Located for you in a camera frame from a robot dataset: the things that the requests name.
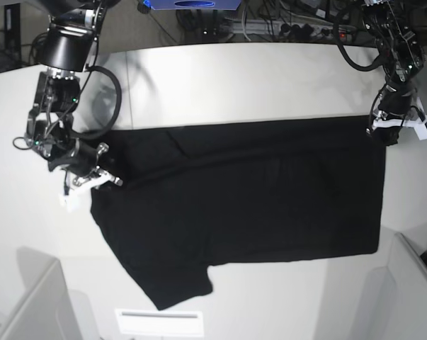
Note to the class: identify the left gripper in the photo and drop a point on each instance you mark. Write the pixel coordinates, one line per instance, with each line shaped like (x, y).
(392, 102)

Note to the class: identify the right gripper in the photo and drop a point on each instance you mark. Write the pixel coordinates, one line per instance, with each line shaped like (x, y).
(82, 161)

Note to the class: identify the black T-shirt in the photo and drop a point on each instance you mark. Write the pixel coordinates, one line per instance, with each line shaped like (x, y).
(202, 196)

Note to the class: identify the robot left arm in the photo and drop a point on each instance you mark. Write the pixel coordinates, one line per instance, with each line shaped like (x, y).
(401, 58)

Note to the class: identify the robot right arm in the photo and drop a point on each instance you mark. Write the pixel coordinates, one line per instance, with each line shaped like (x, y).
(71, 46)

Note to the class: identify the white left partition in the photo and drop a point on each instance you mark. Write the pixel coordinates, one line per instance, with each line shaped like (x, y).
(48, 309)

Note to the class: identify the white partition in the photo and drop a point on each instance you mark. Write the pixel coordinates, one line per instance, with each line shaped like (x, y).
(48, 309)
(393, 302)

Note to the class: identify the white slotted plate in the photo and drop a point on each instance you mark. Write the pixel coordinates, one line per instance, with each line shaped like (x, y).
(160, 323)

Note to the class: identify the white power strip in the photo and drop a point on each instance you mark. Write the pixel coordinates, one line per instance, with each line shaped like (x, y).
(278, 28)

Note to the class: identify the white right partition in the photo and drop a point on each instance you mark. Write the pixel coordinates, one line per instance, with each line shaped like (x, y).
(393, 302)

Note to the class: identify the blue box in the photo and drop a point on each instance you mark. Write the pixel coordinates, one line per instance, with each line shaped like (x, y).
(161, 5)

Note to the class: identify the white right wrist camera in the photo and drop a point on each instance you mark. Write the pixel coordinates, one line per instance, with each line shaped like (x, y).
(75, 198)

